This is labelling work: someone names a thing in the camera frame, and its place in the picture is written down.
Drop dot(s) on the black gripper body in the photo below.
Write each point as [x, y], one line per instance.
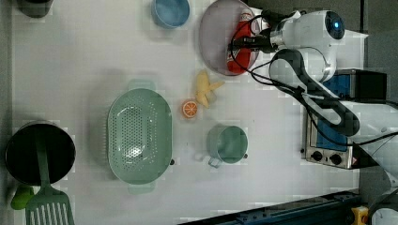
[246, 38]

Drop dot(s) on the red ketchup bottle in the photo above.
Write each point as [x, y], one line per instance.
[238, 59]

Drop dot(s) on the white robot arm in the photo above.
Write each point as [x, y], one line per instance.
[305, 49]

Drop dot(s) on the grey round plate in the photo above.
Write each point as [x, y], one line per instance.
[216, 29]

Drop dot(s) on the yellow peeled toy banana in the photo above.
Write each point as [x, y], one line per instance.
[203, 87]

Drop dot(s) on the blue cup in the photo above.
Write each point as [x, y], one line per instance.
[170, 14]

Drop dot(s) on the toy orange half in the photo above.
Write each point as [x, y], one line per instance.
[189, 109]

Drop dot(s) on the green mug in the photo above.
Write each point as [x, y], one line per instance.
[226, 144]

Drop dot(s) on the silver toaster oven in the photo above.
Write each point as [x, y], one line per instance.
[349, 83]

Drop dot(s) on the green oval colander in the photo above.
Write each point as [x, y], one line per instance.
[140, 136]

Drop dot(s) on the yellow red clamp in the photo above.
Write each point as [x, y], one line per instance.
[361, 215]

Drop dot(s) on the dark grey cup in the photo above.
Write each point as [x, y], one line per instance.
[35, 8]

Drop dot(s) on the black pot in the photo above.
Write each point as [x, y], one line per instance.
[21, 153]

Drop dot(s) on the green slotted spatula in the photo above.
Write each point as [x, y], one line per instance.
[49, 206]

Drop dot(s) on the green toy pepper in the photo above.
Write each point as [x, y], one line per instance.
[21, 197]

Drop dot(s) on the blue metal rail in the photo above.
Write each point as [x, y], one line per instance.
[331, 209]

